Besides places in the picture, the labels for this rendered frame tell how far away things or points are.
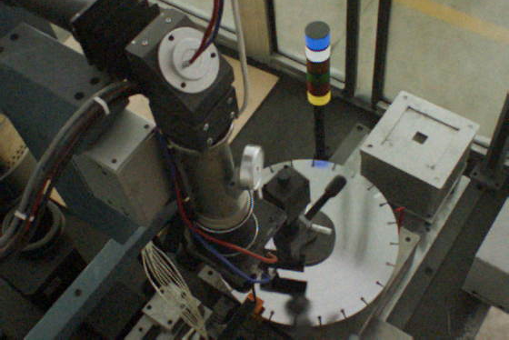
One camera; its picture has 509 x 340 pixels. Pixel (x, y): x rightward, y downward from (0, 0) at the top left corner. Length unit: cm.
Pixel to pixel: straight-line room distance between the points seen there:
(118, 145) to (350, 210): 62
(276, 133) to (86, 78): 93
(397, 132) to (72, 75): 84
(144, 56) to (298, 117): 103
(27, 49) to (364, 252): 69
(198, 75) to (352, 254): 65
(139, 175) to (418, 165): 74
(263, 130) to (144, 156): 89
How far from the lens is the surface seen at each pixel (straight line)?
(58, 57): 69
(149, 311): 122
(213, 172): 69
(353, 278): 113
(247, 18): 160
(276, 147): 152
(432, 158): 133
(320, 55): 119
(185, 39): 58
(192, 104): 58
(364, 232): 117
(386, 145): 134
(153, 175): 71
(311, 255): 114
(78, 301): 108
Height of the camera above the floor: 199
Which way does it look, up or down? 55 degrees down
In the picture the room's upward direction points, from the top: 10 degrees counter-clockwise
